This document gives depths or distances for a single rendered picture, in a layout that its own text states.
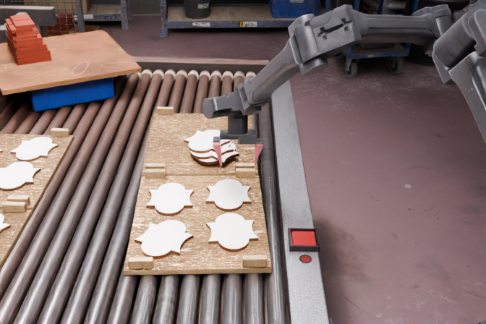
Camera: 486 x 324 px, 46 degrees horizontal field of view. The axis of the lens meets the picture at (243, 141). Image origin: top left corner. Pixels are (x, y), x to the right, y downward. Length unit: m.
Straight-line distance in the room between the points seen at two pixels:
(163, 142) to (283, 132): 0.43
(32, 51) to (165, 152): 0.75
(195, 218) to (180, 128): 0.52
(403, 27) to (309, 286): 0.62
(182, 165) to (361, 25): 0.81
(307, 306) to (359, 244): 1.69
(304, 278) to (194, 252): 0.27
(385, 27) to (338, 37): 0.13
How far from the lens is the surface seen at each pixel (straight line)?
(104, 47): 2.44
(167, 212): 1.54
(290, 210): 1.61
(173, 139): 1.90
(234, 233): 1.46
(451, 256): 3.07
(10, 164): 1.87
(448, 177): 3.70
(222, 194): 1.60
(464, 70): 0.92
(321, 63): 1.16
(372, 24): 1.19
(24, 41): 2.31
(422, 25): 1.35
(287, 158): 1.84
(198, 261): 1.40
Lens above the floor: 1.85
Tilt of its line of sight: 29 degrees down
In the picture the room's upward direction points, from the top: 2 degrees clockwise
